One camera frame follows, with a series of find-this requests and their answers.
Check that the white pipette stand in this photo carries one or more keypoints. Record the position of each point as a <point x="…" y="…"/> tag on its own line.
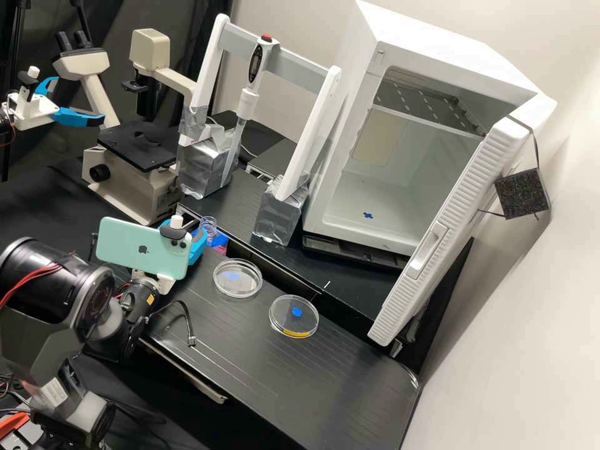
<point x="304" y="140"/>

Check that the incubator door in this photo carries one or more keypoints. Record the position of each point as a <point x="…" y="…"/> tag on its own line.
<point x="450" y="225"/>

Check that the cream microscope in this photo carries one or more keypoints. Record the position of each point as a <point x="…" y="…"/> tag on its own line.
<point x="136" y="173"/>

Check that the white incubator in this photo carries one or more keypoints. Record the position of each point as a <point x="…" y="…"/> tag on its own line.
<point x="422" y="70"/>

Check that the black platform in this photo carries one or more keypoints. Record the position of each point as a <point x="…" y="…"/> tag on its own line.
<point x="244" y="206"/>
<point x="281" y="365"/>

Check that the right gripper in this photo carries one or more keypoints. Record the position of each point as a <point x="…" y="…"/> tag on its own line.
<point x="166" y="282"/>

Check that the petri dish lid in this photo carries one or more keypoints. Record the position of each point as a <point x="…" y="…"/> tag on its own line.
<point x="294" y="316"/>

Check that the right wrist camera phone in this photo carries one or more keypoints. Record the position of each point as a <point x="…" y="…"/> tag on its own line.
<point x="136" y="246"/>

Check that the petri dish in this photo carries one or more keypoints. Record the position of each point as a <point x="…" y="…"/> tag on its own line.
<point x="237" y="279"/>

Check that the blue bottle holder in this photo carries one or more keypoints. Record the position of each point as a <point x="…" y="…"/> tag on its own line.
<point x="219" y="243"/>

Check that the small bottle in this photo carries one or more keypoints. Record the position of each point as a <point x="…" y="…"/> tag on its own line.
<point x="209" y="228"/>

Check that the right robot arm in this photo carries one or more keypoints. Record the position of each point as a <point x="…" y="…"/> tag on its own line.
<point x="44" y="300"/>

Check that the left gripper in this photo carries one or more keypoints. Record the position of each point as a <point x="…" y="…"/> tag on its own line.
<point x="30" y="112"/>

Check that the pipette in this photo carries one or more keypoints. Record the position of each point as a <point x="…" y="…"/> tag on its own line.
<point x="255" y="65"/>

